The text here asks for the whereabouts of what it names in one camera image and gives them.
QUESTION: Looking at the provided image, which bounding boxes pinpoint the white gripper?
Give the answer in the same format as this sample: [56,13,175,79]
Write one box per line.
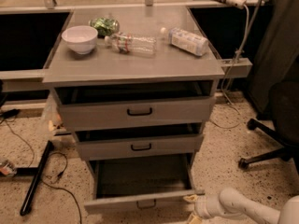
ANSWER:
[183,194,221,224]

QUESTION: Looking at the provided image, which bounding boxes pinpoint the grey bottom drawer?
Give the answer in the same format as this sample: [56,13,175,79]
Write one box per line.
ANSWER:
[84,154,204,214]

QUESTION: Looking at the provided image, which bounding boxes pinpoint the grey drawer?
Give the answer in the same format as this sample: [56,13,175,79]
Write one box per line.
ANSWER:
[84,154,204,214]
[56,81,215,131]
[76,123,203,161]

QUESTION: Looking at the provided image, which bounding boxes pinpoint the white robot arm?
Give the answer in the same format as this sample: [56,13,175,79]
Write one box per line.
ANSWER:
[183,188,299,224]

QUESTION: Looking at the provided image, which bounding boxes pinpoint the grey middle drawer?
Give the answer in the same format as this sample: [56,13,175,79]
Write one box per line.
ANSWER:
[76,123,203,161]

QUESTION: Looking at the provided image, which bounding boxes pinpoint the grey top drawer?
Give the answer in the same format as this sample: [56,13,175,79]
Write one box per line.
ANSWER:
[56,81,215,131]

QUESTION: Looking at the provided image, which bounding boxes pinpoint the grey drawer cabinet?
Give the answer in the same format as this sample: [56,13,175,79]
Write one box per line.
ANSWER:
[42,5,226,217]

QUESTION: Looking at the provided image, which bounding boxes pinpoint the black office chair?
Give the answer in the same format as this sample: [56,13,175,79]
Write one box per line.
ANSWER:
[238,81,299,173]

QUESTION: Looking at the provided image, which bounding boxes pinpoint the black metal bar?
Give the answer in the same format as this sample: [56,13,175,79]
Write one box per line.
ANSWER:
[20,141,54,217]

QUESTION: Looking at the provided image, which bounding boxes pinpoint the white labelled plastic bottle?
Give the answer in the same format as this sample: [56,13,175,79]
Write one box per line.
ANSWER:
[160,27,209,57]

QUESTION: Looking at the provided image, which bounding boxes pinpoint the clear plastic bag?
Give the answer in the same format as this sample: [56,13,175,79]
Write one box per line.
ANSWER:
[39,94,66,139]

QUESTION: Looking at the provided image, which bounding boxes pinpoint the clear plastic water bottle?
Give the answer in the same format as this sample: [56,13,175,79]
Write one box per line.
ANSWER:
[105,32,157,56]

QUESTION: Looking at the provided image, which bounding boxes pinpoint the white ceramic bowl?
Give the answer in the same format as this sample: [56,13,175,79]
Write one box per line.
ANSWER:
[62,25,98,54]

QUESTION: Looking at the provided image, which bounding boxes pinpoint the black power adapter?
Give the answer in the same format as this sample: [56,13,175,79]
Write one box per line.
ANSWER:
[0,109,20,119]

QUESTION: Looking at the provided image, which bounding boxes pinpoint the black floor cable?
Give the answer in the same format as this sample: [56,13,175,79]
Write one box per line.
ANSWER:
[39,151,83,224]

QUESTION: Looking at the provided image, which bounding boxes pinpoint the white cable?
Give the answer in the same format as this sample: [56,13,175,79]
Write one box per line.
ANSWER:
[208,4,251,131]

